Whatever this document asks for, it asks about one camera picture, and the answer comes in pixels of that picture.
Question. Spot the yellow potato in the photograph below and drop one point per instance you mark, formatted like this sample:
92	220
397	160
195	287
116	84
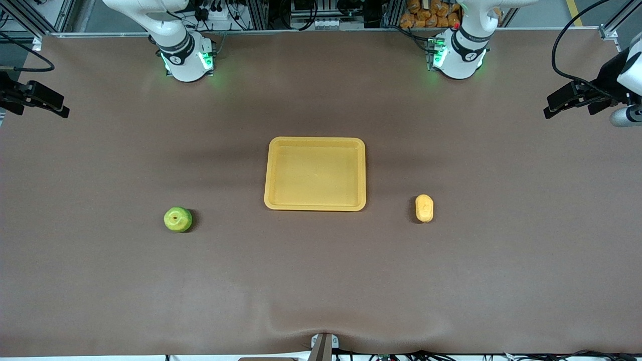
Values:
424	208

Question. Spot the white power strip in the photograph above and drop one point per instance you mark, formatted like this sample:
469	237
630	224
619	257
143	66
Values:
213	12

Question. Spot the aluminium frame post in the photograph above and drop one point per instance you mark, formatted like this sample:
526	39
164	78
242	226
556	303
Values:
609	32
22	15

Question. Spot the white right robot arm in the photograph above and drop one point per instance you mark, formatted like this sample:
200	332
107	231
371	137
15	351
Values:
185	65

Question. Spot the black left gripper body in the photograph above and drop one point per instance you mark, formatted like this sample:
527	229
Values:
607	78

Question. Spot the pile of orange items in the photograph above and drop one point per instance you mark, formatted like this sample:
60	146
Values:
431	15

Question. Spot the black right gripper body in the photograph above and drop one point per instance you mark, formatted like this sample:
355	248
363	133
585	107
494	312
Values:
10	95

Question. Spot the yellow plastic tray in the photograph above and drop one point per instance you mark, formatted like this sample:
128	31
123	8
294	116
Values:
315	175

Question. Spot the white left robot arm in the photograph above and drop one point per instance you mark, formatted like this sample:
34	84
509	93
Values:
459	60

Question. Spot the white terminal strip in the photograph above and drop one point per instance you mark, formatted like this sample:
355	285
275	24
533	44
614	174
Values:
328	23

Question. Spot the green apple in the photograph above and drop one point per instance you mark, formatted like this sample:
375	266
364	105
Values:
177	219

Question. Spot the aluminium table edge rail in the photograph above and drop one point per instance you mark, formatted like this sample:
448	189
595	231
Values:
326	30

